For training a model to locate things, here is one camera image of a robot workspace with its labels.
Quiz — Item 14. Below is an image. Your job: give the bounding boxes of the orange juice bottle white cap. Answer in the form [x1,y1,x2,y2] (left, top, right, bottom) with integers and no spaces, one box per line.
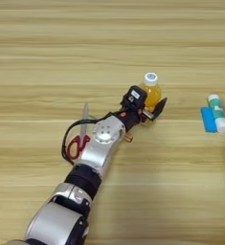
[137,72,164,127]

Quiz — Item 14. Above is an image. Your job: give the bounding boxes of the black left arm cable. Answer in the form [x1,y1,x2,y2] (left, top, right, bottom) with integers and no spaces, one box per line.
[60,109,124,166]

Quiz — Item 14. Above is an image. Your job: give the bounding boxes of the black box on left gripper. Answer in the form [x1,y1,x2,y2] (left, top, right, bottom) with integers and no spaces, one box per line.
[122,85,148,111]

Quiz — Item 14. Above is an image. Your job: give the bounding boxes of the red handled scissors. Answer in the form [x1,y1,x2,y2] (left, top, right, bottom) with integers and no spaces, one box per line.
[66,101,92,161]

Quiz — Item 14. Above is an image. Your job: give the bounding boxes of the amber handled screwdriver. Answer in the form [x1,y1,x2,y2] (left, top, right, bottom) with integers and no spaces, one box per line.
[88,114,134,144]

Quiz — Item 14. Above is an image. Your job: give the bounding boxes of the white green tube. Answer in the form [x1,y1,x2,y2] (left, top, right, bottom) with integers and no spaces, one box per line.
[207,94,225,134]

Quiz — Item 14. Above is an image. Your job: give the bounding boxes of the blue eraser block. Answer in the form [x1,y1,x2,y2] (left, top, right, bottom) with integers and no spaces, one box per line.
[199,106,218,134]

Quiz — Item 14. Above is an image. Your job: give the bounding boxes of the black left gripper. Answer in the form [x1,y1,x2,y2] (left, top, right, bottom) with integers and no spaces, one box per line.
[115,97,169,133]

